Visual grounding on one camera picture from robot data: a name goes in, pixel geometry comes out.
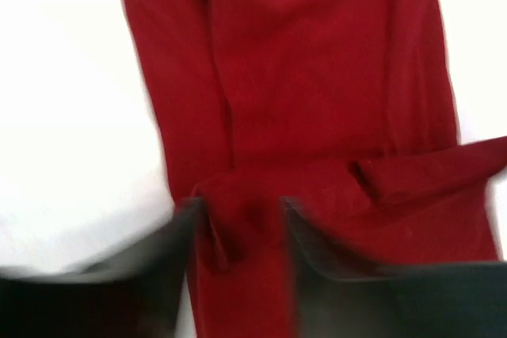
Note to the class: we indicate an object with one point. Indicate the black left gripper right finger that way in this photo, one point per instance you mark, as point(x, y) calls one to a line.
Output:
point(340, 293)

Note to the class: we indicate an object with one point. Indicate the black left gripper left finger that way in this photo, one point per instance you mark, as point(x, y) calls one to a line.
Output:
point(136, 292)

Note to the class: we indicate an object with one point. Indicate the dark red t shirt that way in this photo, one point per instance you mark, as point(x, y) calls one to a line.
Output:
point(343, 105)

